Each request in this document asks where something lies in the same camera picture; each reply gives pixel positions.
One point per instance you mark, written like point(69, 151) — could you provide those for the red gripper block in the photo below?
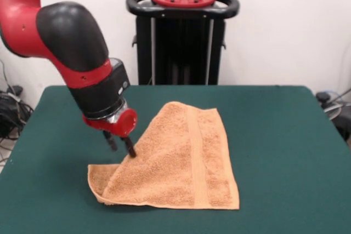
point(126, 123)

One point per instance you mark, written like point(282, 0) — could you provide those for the tan terry towel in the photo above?
point(178, 168)

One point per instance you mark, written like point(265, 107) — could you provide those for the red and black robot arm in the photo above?
point(68, 39)

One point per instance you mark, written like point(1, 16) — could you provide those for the dark green table cloth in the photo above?
point(274, 162)

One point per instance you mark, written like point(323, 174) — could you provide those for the round black base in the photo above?
point(342, 124)

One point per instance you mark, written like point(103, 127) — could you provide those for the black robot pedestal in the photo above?
point(189, 53)

